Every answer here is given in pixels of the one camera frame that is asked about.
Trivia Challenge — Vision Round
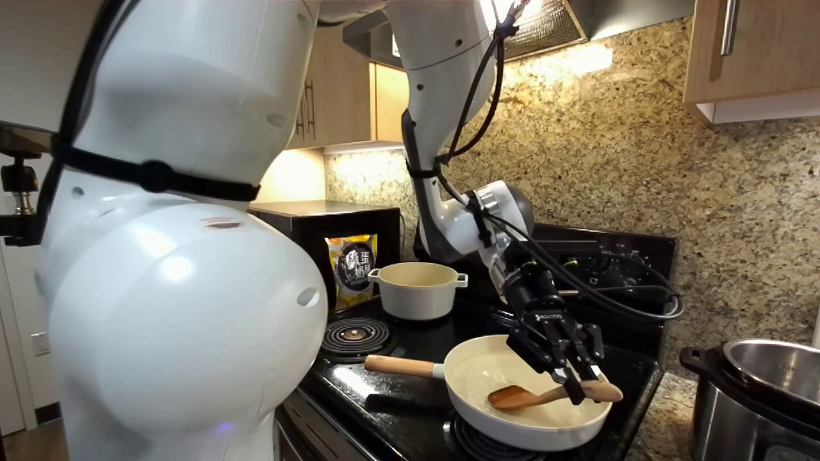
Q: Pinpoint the stainless steel pressure cooker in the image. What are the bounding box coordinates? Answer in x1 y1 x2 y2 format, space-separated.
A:
680 336 820 461

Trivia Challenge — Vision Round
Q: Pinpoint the white pan with wooden handle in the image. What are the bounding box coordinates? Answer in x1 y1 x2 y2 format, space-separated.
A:
363 334 614 453

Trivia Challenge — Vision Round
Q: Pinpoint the steel range hood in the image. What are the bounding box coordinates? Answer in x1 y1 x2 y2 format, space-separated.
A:
340 0 698 84

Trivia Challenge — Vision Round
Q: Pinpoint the white two-handled pot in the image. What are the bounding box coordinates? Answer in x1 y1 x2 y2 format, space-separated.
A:
366 260 471 324

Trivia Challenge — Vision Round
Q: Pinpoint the wooden spoon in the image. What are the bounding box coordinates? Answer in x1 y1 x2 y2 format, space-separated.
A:
484 377 626 414

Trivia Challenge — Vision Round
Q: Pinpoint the black arm strap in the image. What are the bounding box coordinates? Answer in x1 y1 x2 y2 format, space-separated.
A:
53 147 261 206

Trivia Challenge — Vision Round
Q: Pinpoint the black microwave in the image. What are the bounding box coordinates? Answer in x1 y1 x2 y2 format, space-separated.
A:
245 202 402 324

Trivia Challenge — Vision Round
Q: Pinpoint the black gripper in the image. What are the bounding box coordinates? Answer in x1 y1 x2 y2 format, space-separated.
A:
498 260 612 409

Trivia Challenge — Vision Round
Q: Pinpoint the black electric stove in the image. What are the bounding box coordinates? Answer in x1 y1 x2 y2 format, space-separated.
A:
277 211 680 461

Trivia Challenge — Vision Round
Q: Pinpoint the wooden wall cabinet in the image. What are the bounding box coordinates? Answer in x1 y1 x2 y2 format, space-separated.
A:
681 0 820 125
284 24 413 153

